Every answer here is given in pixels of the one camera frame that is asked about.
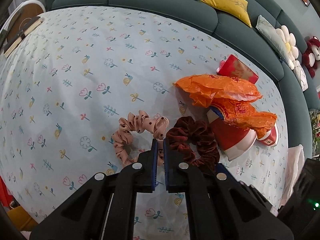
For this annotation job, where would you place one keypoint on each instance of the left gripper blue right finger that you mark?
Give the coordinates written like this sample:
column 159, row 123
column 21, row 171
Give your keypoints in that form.
column 166, row 152

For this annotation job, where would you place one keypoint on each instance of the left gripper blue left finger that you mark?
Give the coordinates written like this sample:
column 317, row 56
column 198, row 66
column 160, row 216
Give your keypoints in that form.
column 154, row 155

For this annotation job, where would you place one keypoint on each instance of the dark red velvet scrunchie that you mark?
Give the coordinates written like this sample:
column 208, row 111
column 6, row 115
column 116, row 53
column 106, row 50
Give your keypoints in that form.
column 195, row 142

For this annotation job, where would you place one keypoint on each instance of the orange plastic bag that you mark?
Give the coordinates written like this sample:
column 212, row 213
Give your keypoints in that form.
column 242, row 114
column 206, row 89

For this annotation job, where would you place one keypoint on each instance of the red white paper cup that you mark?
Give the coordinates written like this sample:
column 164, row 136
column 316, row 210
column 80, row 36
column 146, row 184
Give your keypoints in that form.
column 271, row 138

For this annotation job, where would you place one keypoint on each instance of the red gold gift envelope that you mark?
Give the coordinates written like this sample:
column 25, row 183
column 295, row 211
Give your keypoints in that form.
column 233, row 67

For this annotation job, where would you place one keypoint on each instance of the white lined trash bin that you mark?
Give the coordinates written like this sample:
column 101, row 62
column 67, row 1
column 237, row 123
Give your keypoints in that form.
column 295, row 163

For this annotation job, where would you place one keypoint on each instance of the teal sectional sofa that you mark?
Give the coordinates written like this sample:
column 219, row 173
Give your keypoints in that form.
column 244, row 39

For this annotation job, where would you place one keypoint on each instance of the floral light blue tablecloth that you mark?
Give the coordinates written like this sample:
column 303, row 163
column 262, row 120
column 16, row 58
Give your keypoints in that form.
column 67, row 84

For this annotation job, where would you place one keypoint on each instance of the white folded blanket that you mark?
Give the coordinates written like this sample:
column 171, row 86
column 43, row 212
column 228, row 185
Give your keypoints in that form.
column 300, row 75

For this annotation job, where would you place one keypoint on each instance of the grey green cushion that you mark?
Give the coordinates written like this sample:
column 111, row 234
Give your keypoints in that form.
column 269, row 33

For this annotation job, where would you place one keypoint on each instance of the yellow cushion centre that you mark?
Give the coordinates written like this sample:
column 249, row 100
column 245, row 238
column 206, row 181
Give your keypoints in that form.
column 236, row 8

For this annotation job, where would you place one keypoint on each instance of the red white plush monkey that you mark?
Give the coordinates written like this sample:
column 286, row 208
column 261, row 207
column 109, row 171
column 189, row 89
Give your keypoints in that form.
column 311, row 56

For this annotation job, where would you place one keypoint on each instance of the daisy flower pillow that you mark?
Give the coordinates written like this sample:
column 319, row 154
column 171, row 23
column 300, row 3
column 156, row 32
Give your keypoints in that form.
column 289, row 51

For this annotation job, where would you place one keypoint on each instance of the book on table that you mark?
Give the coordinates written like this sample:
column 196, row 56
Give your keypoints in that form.
column 21, row 35

